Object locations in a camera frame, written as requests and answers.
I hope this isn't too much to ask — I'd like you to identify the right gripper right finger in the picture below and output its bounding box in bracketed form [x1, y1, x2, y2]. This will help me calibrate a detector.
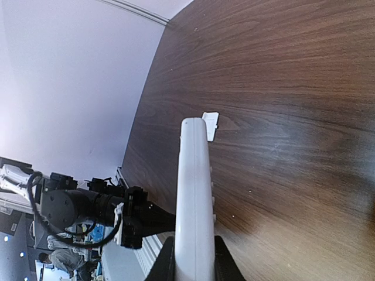
[214, 235, 245, 281]

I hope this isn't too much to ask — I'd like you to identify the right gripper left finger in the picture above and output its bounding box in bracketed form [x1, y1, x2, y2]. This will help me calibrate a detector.
[145, 237, 175, 281]

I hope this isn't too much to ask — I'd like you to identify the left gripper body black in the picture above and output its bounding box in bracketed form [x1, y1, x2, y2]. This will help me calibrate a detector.
[99, 187, 176, 249]

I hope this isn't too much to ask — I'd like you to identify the white remote control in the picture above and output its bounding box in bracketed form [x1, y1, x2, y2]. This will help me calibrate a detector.
[174, 118, 215, 280]

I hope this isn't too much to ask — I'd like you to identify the white battery cover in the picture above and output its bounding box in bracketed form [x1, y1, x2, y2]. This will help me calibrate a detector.
[202, 112, 219, 142]

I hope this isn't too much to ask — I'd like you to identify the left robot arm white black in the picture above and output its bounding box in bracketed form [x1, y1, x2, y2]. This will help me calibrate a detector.
[1, 157, 176, 249]

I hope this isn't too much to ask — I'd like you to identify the person in background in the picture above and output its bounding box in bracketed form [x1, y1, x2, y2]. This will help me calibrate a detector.
[38, 249, 90, 280]

